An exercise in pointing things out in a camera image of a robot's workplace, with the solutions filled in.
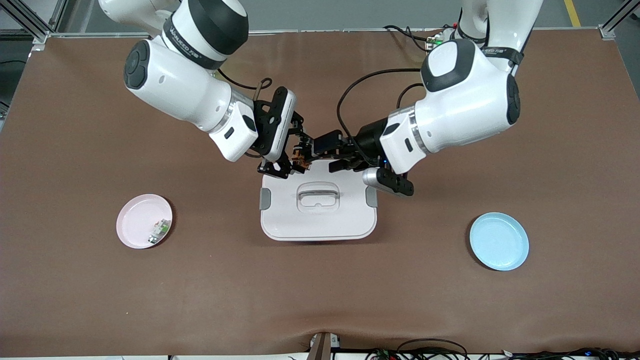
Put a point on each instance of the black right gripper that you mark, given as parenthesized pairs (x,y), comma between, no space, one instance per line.
(297,131)

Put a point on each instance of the white lidded box grey latches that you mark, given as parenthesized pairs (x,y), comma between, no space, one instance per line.
(320,220)

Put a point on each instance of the silver table edge rail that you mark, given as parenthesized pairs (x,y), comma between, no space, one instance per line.
(325,31)

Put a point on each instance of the aluminium frame profile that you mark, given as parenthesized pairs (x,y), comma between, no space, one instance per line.
(607,31)
(40,34)

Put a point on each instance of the small electronics board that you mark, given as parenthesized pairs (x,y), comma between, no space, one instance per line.
(382,355)

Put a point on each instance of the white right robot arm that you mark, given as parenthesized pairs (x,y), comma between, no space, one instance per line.
(185,90)

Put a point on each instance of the pale pink round plate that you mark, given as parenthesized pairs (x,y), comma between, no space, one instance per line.
(135,220)

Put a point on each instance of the green white push-button switch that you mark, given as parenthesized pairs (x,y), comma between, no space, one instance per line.
(160,230)

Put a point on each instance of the orange black push-button switch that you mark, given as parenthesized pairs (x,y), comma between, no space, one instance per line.
(300,161)

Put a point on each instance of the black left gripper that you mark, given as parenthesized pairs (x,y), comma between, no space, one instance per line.
(369,141)

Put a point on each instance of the brown table mat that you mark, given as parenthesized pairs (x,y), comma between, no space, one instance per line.
(100,300)

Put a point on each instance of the light blue round plate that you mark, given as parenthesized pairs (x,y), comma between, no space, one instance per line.
(500,242)

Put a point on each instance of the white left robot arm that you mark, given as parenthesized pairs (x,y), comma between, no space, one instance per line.
(465,110)

